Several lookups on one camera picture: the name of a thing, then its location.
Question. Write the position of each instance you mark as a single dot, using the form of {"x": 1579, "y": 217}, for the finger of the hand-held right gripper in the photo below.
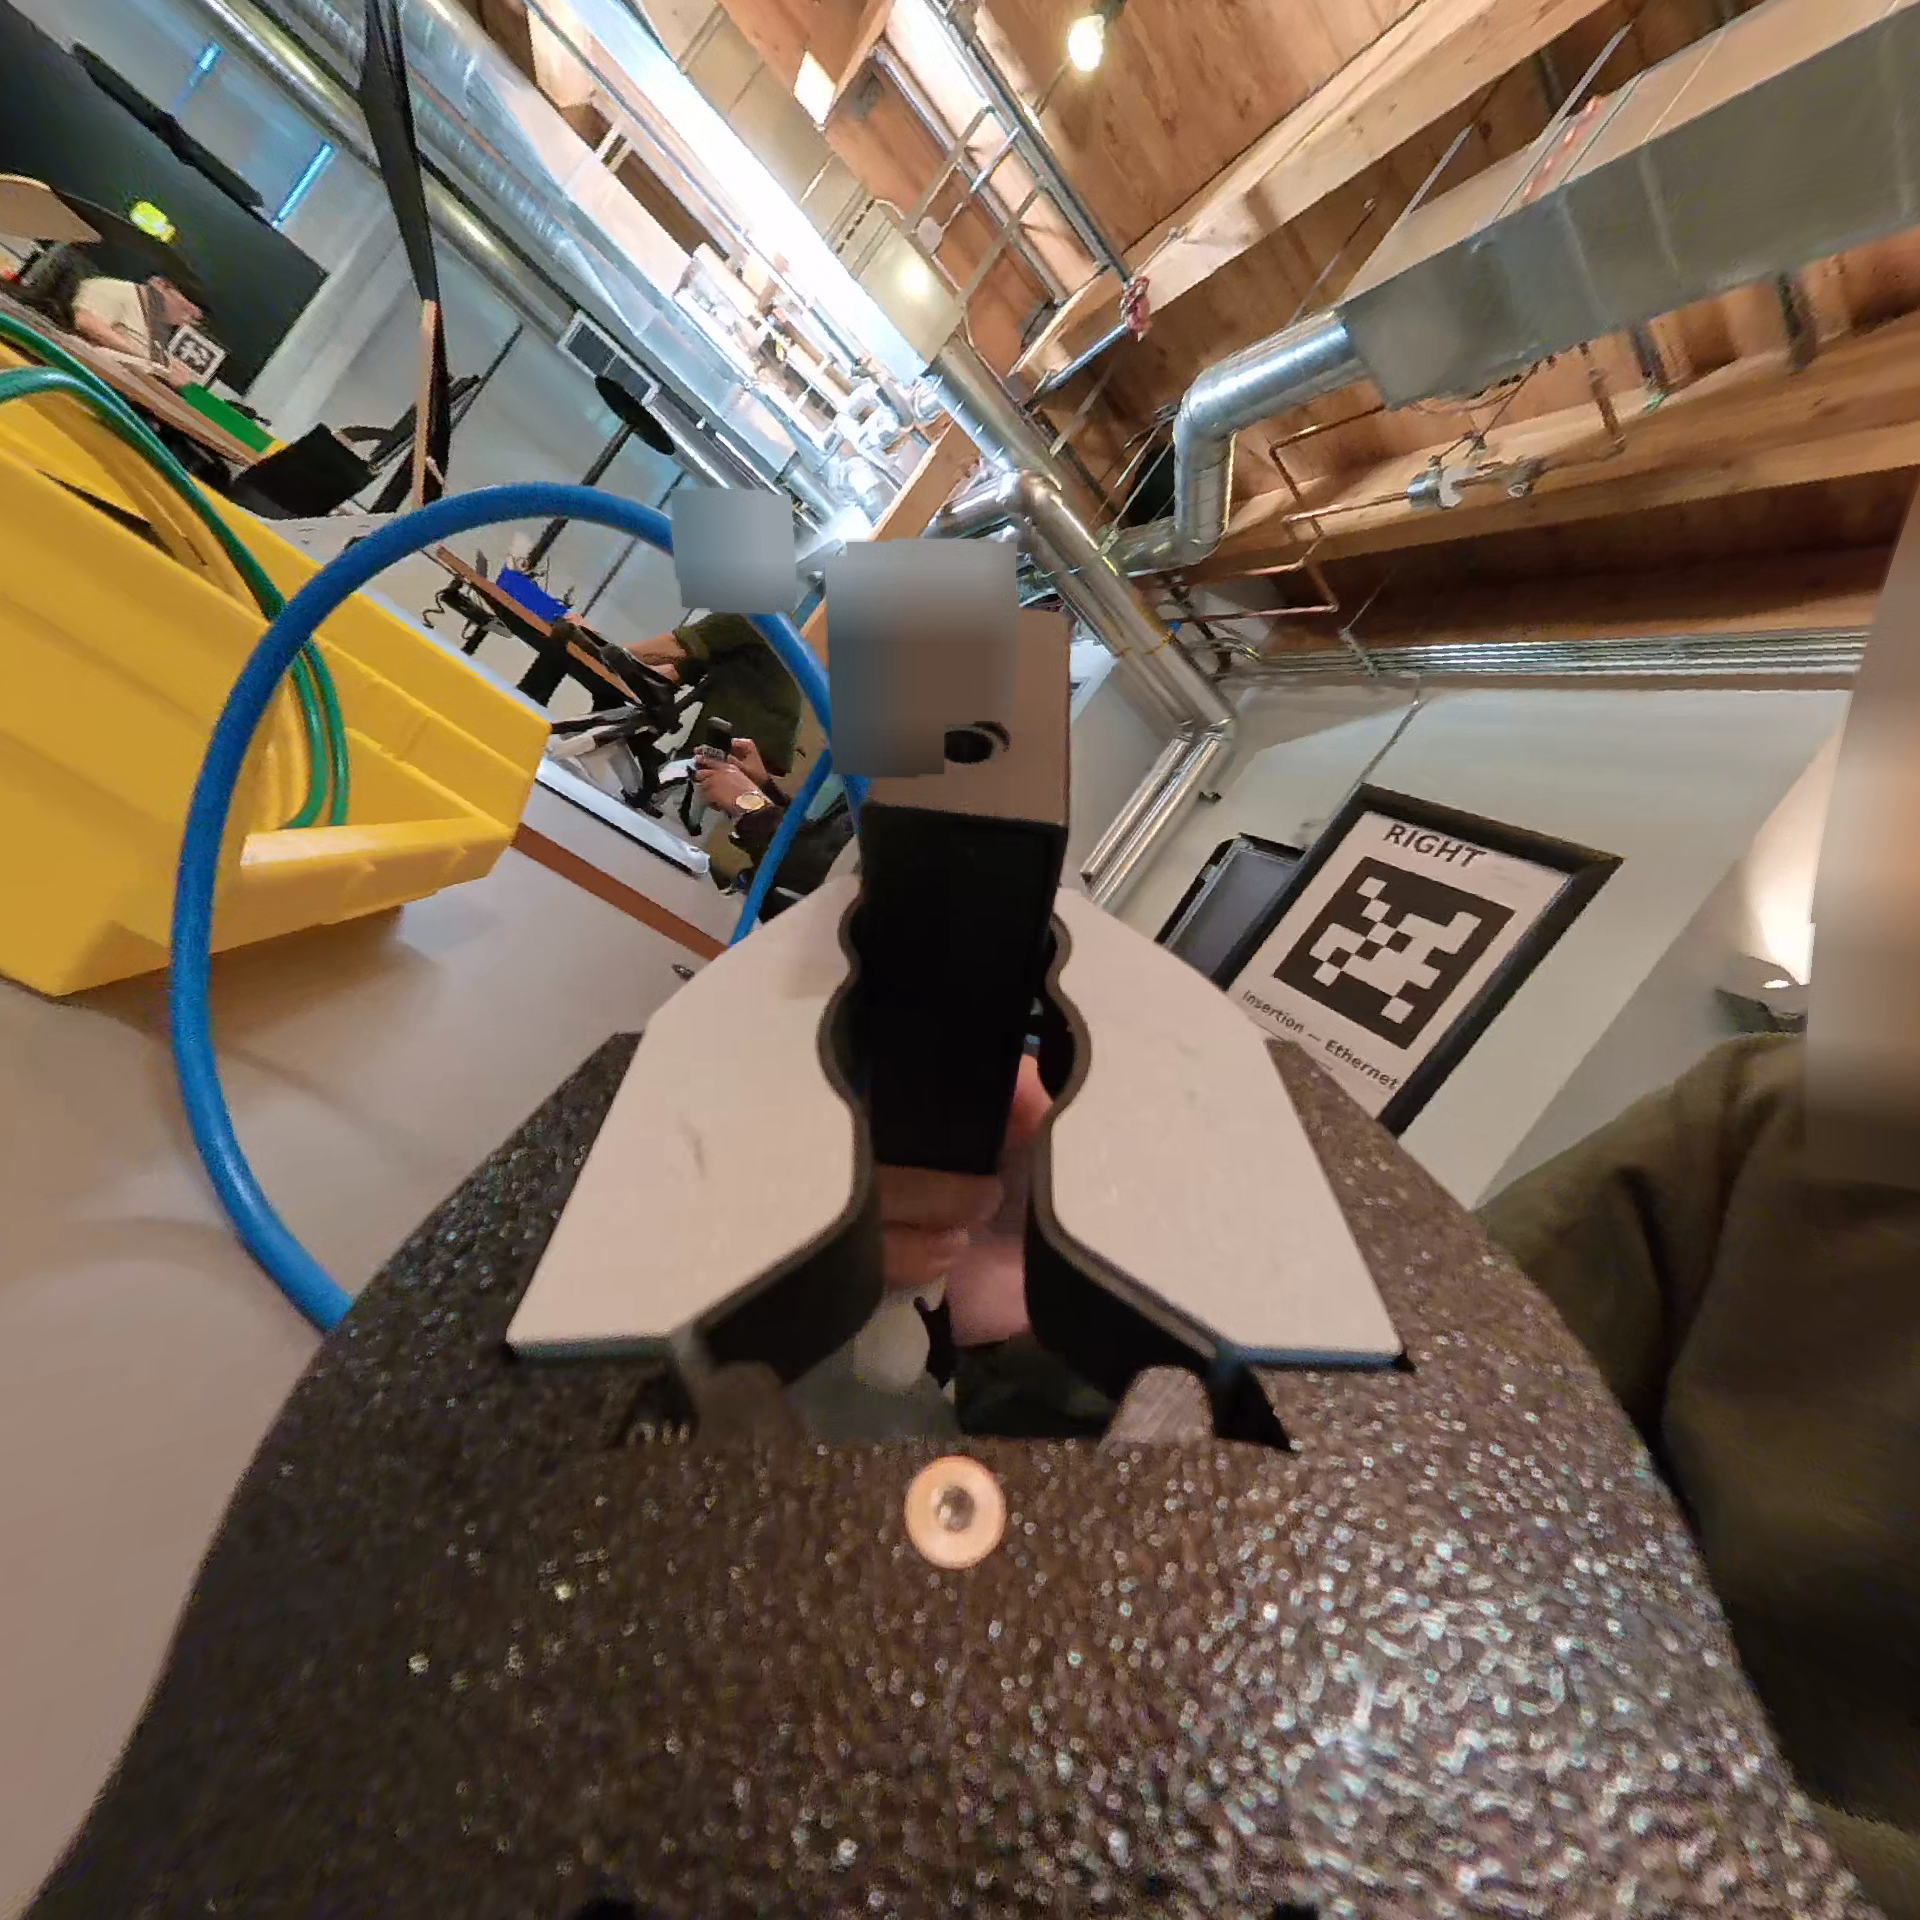
{"x": 861, "y": 1413}
{"x": 900, "y": 1333}

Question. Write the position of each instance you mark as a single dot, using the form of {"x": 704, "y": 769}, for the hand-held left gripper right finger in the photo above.
{"x": 1214, "y": 1185}

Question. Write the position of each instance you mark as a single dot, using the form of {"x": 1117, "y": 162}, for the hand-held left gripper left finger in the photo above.
{"x": 704, "y": 1185}

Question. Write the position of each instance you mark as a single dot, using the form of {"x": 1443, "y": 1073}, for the black ethernet port block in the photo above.
{"x": 944, "y": 973}

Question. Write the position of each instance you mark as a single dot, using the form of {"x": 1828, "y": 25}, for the yellow plastic bin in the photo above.
{"x": 148, "y": 901}

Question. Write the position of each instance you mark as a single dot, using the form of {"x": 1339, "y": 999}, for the person's right hand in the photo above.
{"x": 984, "y": 1259}

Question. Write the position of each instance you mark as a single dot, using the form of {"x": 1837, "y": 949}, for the dark grey crate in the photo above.
{"x": 1230, "y": 901}

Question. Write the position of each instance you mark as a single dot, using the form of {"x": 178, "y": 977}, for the black framed marker sign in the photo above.
{"x": 1410, "y": 944}

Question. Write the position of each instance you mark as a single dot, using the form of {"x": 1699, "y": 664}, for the silver vertical pipe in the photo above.
{"x": 1078, "y": 555}

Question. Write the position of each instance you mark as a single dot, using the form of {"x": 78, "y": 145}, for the copper pipe run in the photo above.
{"x": 1306, "y": 514}

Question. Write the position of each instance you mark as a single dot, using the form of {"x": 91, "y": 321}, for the black pole with round head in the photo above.
{"x": 628, "y": 407}

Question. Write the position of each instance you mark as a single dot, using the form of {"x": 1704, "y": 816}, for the white air vent grille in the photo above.
{"x": 600, "y": 352}

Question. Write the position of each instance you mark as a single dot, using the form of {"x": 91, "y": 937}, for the wooden poster board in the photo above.
{"x": 404, "y": 195}

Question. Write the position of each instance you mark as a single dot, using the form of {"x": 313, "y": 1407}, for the ceiling spot light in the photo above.
{"x": 1084, "y": 36}

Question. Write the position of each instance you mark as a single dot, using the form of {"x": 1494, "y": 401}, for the large black screen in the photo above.
{"x": 89, "y": 148}

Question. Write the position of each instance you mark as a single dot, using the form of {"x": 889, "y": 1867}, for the wall light fixture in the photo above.
{"x": 1763, "y": 997}

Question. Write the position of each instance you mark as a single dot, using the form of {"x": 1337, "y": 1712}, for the silver elbow air duct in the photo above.
{"x": 1201, "y": 450}

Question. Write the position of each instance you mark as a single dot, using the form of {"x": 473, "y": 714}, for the silver round air duct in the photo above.
{"x": 493, "y": 225}

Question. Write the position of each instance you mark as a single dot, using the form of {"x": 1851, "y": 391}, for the rectangular metal duct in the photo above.
{"x": 1650, "y": 195}

